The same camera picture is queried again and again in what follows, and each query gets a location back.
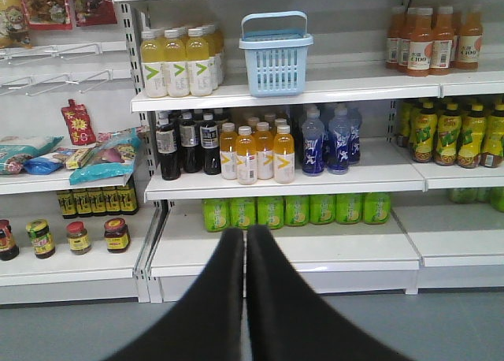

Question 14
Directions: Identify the teal snack bag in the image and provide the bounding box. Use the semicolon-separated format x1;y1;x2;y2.
69;128;141;185

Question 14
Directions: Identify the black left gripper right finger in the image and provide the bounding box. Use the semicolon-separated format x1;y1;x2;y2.
246;225;406;360

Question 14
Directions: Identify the green soda can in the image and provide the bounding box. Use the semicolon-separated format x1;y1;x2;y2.
202;199;231;233
363;192;391;225
230;197;257;229
284;195;309;227
309;195;335;225
257;196;284;229
335;193;362;225

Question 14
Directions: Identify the dark tea bottle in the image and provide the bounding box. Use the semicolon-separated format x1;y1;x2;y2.
180;112;202;173
156;113;180;181
200;113;221;175

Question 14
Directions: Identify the sauce jar green lid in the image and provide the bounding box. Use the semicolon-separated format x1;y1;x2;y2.
26;218;56;259

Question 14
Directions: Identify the pale yellow drink bottle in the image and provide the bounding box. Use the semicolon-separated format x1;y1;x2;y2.
162;29;190;98
186;28;213;96
140;30;168;98

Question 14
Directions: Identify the light blue plastic basket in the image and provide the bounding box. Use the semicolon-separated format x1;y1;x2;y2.
239;10;313;98

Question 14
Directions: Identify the yellow lemon tea bottle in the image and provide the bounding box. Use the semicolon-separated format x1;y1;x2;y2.
480;103;503;168
413;102;438;163
434;102;461;166
457;103;487;169

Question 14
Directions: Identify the sauce jar red lid small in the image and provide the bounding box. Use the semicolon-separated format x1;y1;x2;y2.
66;221;91;255

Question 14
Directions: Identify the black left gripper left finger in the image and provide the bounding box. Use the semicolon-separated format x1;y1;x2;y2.
108;228;244;360

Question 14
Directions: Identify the white store shelf unit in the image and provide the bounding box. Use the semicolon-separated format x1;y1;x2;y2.
0;0;504;305

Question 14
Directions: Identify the orange C100 juice bottle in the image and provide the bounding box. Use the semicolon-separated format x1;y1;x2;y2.
429;6;454;76
455;4;484;70
406;7;433;77

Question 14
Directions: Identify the red spouted sauce pouch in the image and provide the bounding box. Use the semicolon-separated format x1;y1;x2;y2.
61;99;96;146

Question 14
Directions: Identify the blue sports drink bottle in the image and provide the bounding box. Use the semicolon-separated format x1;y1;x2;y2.
327;104;350;174
302;105;324;177

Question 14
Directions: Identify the orange drink bottle white label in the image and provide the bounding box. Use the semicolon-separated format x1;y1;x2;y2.
273;125;295;184
254;121;274;180
235;125;258;185
220;122;237;180

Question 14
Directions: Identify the dark sauce jar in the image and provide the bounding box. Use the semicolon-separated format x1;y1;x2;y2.
1;219;20;261

